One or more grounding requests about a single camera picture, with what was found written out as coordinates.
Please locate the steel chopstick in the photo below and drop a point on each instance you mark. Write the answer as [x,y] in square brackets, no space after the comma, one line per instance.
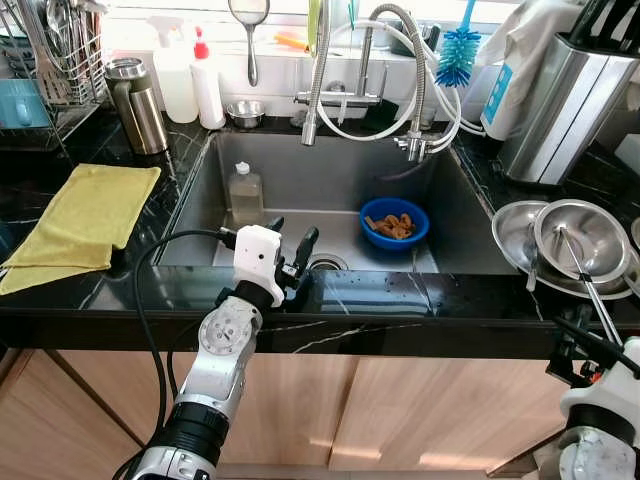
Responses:
[597,300]
[589,285]

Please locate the steel fork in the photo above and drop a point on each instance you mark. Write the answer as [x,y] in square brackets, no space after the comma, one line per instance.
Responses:
[531,272]

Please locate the wide steel plate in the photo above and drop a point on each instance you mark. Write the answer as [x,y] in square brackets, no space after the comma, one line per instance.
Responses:
[510,235]

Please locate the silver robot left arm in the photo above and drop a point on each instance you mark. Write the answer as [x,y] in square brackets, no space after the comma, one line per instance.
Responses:
[225,335]

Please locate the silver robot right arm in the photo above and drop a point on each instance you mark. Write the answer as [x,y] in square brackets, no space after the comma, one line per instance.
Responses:
[600,455]

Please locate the steel sink drain strainer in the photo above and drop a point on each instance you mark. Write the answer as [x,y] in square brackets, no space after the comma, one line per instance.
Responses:
[328,263]

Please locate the clear soap bottle white cap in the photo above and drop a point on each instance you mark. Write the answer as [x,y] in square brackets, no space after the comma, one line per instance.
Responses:
[246,200]

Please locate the stainless steel sink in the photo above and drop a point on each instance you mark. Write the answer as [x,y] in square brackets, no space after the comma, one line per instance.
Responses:
[330,165]

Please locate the brown food scraps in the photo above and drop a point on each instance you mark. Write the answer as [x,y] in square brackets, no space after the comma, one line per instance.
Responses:
[392,226]

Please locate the blue plastic bowl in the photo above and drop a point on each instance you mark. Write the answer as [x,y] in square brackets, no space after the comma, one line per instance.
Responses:
[395,244]

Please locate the deep steel bowl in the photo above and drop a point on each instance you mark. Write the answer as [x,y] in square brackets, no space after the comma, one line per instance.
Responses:
[602,228]

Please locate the small steel bowl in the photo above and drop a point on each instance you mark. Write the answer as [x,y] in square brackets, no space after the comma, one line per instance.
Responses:
[245,113]

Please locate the light wood cabinet door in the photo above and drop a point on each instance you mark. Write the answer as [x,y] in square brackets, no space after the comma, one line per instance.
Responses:
[300,410]
[40,430]
[440,410]

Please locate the chrome upright mixer tap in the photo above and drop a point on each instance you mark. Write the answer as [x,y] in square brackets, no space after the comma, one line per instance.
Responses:
[340,99]

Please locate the white bottle red cap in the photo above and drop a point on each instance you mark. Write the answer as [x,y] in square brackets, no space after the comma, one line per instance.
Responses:
[208,95]

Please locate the white spray bottle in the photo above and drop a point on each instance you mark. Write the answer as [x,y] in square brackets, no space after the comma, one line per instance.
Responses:
[175,85]

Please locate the steel thermos flask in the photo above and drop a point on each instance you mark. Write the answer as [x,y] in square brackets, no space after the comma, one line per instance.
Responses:
[140,115]

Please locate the orange-yellow plastic utensil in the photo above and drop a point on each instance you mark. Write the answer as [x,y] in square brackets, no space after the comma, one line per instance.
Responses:
[292,41]

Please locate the chrome spring gooseneck tap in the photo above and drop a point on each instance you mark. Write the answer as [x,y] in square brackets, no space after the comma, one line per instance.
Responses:
[420,90]

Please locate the yellow dish cloth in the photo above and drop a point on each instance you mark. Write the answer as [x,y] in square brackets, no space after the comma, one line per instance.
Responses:
[80,215]

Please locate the stainless steel knife block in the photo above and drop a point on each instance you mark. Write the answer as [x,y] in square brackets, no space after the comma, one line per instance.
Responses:
[560,110]

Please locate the steel round skimmer ladle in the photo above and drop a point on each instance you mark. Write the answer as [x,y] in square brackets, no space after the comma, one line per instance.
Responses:
[250,10]

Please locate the white water filter blue label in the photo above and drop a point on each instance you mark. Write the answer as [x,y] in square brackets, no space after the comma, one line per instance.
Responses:
[497,95]

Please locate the blue bottle brush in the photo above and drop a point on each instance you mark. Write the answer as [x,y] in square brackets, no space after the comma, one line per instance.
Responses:
[458,58]

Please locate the blue mug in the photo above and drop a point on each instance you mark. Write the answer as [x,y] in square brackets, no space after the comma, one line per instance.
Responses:
[20,105]

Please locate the white draped cloth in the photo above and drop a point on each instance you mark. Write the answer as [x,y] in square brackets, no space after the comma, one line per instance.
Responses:
[535,35]

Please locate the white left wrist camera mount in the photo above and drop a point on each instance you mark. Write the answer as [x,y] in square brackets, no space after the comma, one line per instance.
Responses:
[258,255]

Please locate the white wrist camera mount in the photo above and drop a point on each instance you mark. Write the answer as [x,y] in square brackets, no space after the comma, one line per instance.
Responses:
[610,385]
[258,255]

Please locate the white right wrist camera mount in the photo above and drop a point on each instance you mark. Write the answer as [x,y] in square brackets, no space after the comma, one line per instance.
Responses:
[610,385]

